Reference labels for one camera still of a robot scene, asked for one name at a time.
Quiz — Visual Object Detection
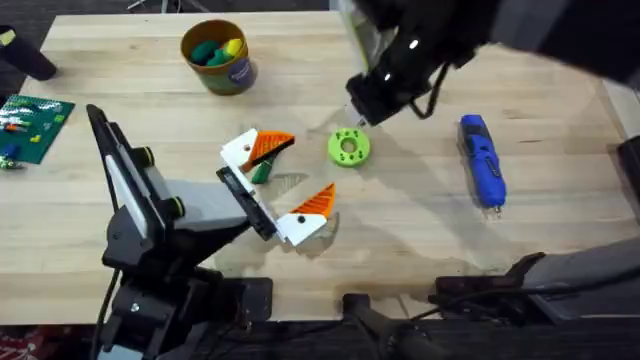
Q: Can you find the green toy vegetable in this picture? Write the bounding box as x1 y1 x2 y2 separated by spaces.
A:
250 155 278 186

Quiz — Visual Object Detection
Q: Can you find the blue electric screwdriver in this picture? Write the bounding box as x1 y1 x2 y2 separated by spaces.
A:
455 113 508 217

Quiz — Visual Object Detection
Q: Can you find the orange ribbed wedge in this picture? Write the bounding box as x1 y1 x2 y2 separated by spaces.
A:
289 182 337 220

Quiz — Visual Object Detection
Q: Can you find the green disc with holes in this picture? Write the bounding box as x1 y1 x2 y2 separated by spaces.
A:
327 127 372 169

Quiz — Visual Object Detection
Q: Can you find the right wrist upright plate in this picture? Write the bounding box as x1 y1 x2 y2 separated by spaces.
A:
329 0 397 74

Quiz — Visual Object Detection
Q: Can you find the wrist upright plate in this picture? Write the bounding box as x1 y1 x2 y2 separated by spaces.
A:
329 0 397 74
85 103 169 242

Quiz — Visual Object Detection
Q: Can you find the brown tub with toys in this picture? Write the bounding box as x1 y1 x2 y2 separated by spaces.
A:
179 18 259 97

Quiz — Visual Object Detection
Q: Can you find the left wrist upright plate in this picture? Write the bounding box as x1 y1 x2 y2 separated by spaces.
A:
85 103 169 242

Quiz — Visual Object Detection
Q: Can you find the green board with blocks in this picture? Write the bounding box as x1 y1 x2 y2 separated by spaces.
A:
0 93 76 170

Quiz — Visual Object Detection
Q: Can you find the black cylindrical object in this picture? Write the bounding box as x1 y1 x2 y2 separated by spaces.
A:
0 24 58 82

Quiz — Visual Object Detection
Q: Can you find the black box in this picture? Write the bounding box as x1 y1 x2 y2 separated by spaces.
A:
617 135 640 221

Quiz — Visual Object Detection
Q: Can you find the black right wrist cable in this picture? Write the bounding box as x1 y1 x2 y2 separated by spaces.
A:
408 60 450 121

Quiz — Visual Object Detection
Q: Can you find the black rail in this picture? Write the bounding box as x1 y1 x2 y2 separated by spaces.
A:
199 319 640 360

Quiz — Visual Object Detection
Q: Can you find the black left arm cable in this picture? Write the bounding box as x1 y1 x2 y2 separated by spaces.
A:
90 268 122 357

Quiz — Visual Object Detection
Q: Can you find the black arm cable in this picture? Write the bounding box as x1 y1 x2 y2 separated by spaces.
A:
407 279 640 321
90 268 122 357

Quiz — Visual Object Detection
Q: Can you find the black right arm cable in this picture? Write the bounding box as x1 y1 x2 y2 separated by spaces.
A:
407 279 640 321

